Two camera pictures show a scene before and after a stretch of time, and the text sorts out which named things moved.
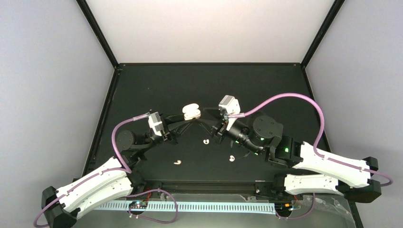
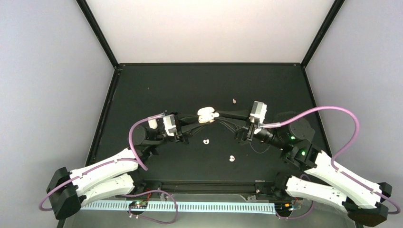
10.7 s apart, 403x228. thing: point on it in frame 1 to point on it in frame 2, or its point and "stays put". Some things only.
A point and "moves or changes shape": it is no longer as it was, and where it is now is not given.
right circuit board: (283, 207) stays put
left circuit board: (139, 204) stays put
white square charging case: (191, 111) moves or changes shape
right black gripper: (213, 125) to (243, 129)
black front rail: (210, 186) stays put
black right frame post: (323, 29) stays put
